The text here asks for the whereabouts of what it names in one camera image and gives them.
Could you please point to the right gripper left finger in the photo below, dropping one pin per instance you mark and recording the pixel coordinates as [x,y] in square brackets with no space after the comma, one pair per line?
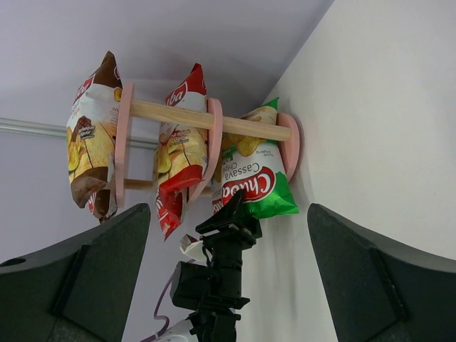
[79,289]

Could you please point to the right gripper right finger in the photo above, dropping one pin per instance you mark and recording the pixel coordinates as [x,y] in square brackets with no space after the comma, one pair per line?
[379,289]

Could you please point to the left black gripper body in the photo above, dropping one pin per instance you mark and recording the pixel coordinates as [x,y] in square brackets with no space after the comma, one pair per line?
[235,233]

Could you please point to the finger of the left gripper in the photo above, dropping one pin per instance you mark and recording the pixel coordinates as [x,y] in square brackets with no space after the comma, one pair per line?
[232,212]

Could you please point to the green Chuba chips bag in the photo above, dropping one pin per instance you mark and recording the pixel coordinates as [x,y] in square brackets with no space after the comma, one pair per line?
[254,165]
[216,189]

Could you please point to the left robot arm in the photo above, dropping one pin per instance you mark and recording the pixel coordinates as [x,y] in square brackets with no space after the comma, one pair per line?
[212,288]

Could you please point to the pink three-tier wooden shelf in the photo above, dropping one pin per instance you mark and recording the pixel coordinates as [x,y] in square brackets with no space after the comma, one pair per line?
[285,132]

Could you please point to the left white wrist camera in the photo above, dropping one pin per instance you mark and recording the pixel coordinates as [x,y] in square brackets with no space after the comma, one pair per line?
[192,248]

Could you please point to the left aluminium frame post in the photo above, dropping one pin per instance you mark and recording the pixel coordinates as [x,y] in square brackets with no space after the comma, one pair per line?
[55,131]

